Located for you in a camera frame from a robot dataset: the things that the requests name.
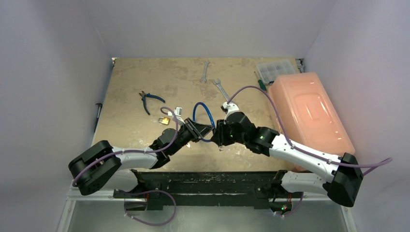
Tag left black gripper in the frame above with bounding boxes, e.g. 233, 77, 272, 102
168, 117, 213, 155

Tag blue cable lock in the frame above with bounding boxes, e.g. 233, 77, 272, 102
192, 102, 216, 143

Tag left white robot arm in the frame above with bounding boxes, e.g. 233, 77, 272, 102
68, 118, 214, 198

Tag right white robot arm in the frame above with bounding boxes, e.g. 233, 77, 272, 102
211, 112, 364, 207

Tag brass padlock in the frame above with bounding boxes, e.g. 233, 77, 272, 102
158, 117, 170, 125

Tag large silver wrench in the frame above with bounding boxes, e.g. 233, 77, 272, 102
212, 79, 230, 101

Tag small silver wrench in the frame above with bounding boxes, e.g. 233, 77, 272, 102
200, 61, 210, 83

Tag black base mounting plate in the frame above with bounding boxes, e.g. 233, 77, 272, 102
113, 170, 301, 213

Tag clear compartment organizer box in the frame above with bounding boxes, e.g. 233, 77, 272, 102
256, 59, 297, 85

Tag orange translucent plastic toolbox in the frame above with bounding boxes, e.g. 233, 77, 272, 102
267, 72, 355, 156

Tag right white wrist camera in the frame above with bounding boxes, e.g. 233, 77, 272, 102
221, 102, 240, 120

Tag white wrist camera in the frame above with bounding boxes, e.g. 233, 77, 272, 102
221, 102, 240, 120
167, 106, 185, 126

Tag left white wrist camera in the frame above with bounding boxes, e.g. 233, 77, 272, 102
167, 106, 185, 126

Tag green handled screwdriver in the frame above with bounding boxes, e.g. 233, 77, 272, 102
254, 72, 267, 92

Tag blue handled pliers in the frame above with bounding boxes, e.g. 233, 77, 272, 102
139, 91, 166, 115

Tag black clamp handle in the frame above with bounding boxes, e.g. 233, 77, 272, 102
93, 102, 103, 132

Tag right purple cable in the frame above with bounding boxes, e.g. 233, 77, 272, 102
225, 85, 394, 218

